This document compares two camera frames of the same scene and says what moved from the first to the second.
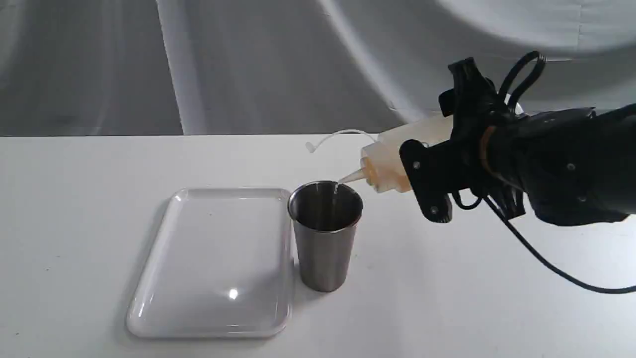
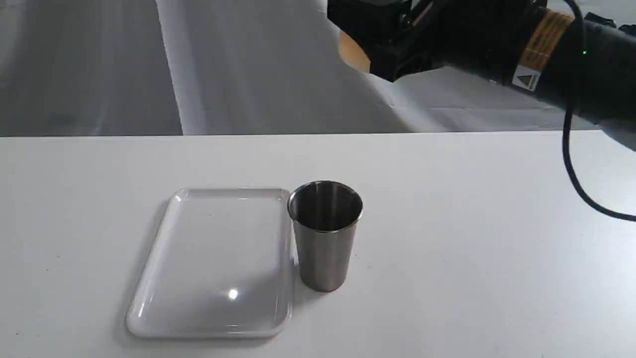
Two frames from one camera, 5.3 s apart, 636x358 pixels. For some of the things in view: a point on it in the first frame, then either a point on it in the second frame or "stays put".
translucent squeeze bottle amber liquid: x=381 y=166 -> x=352 y=53
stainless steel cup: x=325 y=214 stays put
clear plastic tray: x=220 y=265 stays put
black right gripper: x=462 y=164 -> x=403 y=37
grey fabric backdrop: x=74 y=67 stays put
